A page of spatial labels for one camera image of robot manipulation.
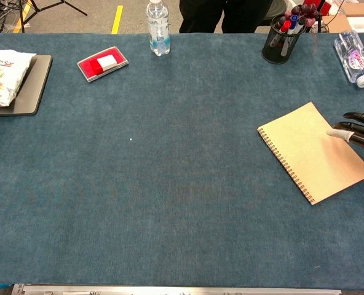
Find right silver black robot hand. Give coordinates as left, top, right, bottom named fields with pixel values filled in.
left=325, top=109, right=364, bottom=176

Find kraft cover spiral notebook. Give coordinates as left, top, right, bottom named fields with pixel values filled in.
left=256, top=101, right=364, bottom=206

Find clear water bottle pink label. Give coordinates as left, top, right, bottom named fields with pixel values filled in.
left=333, top=29, right=364, bottom=89

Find black mesh pen holder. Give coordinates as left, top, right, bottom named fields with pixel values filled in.
left=261, top=14, right=307, bottom=65

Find cardboard box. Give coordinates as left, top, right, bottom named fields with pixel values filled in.
left=341, top=2, right=364, bottom=34

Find red capped marker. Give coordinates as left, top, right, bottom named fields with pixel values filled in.
left=271, top=20, right=293, bottom=49

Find blue capped marker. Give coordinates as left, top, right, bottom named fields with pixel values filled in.
left=282, top=14, right=299, bottom=58

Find dark red artificial grapes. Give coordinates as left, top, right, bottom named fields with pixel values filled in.
left=285, top=3, right=320, bottom=56

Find person in black trousers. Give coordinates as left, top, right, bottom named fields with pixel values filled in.
left=178, top=0, right=275, bottom=34

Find blue felt table cloth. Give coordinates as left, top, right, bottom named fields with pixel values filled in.
left=0, top=33, right=364, bottom=289

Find clear water bottle blue label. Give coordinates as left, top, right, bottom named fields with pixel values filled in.
left=146, top=0, right=172, bottom=57

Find small red white box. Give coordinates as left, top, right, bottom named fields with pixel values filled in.
left=89, top=56, right=118, bottom=76

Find red ink pad tray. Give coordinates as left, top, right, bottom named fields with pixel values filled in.
left=76, top=45, right=130, bottom=83

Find grey tray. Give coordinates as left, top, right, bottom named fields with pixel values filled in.
left=0, top=54, right=53, bottom=117

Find black tripod stand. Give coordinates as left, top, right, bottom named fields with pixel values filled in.
left=15, top=0, right=89, bottom=34

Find white snack bag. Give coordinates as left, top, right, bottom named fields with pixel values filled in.
left=0, top=49, right=37, bottom=108

